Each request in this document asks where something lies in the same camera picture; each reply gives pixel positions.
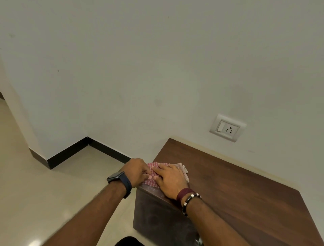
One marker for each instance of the person's left hand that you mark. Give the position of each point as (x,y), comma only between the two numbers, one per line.
(136,172)

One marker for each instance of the person's right hand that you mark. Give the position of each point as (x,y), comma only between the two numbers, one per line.
(172,181)

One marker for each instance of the red checked cleaning cloth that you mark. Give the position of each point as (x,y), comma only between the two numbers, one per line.
(183,169)

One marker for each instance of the brown wooden cabinet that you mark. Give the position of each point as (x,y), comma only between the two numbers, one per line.
(240,190)

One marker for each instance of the person's left forearm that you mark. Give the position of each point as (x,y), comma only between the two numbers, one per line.
(88,218)

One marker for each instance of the person's right forearm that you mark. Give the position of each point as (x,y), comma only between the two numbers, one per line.
(215,228)

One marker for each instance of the person's black trouser leg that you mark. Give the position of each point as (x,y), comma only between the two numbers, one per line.
(129,242)

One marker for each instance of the black smartwatch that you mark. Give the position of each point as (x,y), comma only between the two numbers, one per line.
(126,183)

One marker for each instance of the maroon thread wristband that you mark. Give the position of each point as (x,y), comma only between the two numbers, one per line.
(183,195)

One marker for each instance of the small white switch socket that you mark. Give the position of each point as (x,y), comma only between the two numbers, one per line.
(227,128)

